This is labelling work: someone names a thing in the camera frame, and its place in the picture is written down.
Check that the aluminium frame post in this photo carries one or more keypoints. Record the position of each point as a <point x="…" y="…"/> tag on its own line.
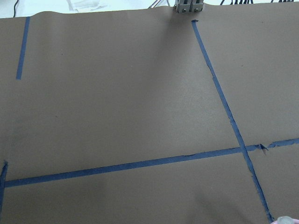
<point x="184" y="6"/>

